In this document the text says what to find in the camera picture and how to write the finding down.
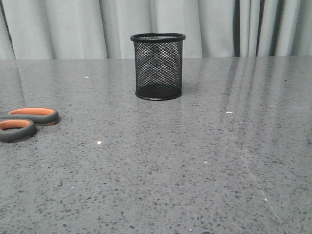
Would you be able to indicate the grey orange handled scissors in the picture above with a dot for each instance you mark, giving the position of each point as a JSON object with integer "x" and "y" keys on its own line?
{"x": 21, "y": 123}

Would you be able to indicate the black mesh pen bucket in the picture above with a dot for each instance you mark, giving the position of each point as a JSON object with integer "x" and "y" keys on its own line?
{"x": 158, "y": 64}

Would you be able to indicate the grey pleated curtain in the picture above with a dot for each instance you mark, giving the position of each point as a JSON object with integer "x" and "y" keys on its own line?
{"x": 101, "y": 29}

